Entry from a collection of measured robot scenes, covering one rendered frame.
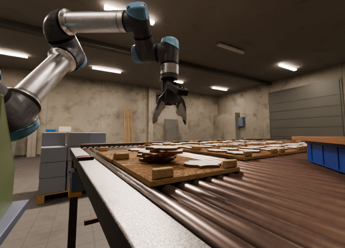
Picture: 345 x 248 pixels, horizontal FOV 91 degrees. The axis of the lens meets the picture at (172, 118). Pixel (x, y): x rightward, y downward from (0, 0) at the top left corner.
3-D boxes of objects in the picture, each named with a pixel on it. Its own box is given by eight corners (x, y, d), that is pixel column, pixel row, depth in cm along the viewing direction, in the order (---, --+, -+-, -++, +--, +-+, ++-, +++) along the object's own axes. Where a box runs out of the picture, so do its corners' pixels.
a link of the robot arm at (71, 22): (43, 3, 73) (151, -2, 62) (58, 30, 81) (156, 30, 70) (21, 12, 65) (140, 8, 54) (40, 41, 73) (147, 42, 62)
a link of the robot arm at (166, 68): (182, 64, 69) (165, 60, 65) (181, 76, 69) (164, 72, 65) (172, 70, 76) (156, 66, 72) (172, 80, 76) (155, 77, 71)
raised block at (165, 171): (154, 180, 43) (154, 169, 44) (151, 178, 45) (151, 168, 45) (174, 177, 47) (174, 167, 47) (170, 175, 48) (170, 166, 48)
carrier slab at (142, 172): (150, 187, 43) (150, 180, 43) (112, 163, 77) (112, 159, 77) (240, 171, 61) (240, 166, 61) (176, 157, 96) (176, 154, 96)
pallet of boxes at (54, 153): (100, 181, 373) (102, 132, 382) (110, 190, 316) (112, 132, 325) (38, 191, 309) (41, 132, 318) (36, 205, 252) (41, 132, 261)
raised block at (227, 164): (226, 169, 57) (226, 160, 58) (222, 168, 59) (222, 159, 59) (237, 167, 61) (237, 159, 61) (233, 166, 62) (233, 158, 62)
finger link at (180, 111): (183, 120, 77) (173, 103, 75) (191, 120, 72) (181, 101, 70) (178, 124, 76) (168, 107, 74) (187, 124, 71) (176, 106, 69)
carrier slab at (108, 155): (111, 163, 78) (111, 159, 78) (96, 153, 112) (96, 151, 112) (174, 157, 97) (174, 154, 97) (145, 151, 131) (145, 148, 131)
